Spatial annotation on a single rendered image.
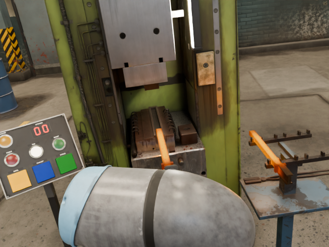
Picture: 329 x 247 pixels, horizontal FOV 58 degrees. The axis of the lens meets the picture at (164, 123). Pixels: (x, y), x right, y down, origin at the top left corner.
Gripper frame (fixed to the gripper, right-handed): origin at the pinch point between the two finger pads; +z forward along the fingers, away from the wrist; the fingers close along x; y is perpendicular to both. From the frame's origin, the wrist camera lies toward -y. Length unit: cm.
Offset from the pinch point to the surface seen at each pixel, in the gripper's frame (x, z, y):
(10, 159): -65, 21, -2
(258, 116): 142, 251, 110
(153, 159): -4.4, 35.3, 16.9
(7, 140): -65, 26, -9
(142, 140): -9.0, 41.6, 9.0
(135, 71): -7, 42, -27
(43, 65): -242, 690, 100
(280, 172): 46.1, 3.1, 12.5
